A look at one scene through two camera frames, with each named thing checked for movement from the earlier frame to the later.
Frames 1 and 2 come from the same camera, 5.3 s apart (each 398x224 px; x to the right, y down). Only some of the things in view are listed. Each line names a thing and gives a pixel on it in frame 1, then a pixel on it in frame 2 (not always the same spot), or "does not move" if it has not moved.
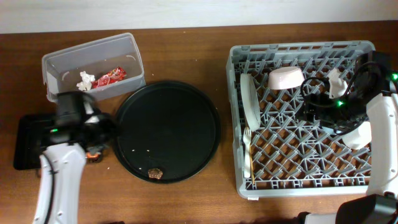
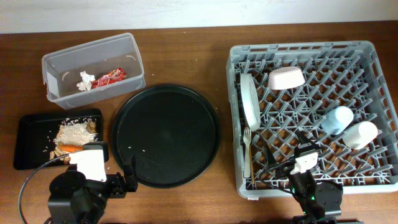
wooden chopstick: (251, 158) does not move
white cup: (360, 137) does not move
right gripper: (321, 113) to (270, 158)
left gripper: (106, 127) to (117, 190)
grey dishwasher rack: (277, 152) does not move
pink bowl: (285, 78) does not move
